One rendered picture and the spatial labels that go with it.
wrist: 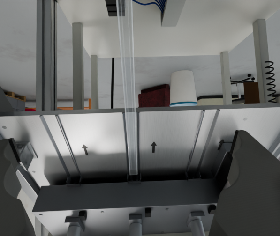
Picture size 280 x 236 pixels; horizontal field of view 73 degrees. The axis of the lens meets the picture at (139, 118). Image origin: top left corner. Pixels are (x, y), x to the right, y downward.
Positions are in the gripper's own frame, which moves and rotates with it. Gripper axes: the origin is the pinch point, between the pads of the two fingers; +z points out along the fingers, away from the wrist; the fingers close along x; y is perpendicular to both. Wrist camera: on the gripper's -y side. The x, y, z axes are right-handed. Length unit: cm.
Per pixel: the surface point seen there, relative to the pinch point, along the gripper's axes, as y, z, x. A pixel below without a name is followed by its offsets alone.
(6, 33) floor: 6, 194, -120
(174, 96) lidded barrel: 114, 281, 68
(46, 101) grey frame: 12.9, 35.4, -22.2
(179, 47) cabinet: 7, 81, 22
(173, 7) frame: -8, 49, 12
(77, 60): 7, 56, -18
